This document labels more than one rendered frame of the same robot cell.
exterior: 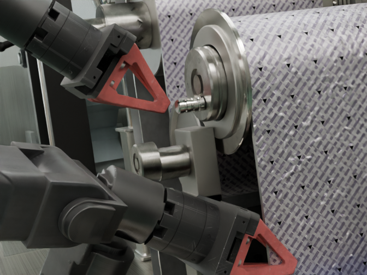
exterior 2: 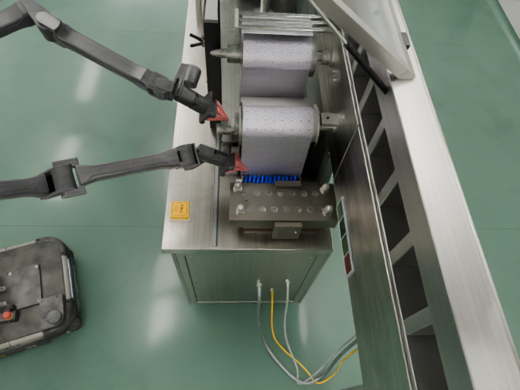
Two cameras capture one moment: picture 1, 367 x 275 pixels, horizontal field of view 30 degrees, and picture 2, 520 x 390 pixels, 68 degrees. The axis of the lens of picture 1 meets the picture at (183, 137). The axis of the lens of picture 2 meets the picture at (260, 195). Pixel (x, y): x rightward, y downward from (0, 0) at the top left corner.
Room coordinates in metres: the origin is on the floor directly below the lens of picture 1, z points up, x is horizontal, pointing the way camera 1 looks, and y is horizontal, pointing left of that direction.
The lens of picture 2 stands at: (-0.14, -0.30, 2.27)
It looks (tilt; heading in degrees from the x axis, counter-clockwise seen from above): 60 degrees down; 11
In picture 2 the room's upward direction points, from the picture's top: 8 degrees clockwise
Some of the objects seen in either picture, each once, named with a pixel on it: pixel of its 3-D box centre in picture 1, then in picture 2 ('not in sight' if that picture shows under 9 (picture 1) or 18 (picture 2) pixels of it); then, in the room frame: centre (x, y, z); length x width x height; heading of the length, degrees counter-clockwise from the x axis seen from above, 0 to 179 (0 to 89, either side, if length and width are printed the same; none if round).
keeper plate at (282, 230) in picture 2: not in sight; (286, 230); (0.49, -0.30, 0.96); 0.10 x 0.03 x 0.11; 109
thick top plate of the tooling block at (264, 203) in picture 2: not in sight; (282, 205); (0.58, -0.25, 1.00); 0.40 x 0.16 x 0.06; 109
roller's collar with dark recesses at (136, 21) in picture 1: (123, 27); (235, 53); (0.92, 0.06, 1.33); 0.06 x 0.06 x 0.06; 19
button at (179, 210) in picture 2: not in sight; (179, 210); (0.47, 0.12, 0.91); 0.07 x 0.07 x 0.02; 19
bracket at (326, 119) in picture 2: not in sight; (329, 119); (0.79, -0.33, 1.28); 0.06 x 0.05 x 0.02; 109
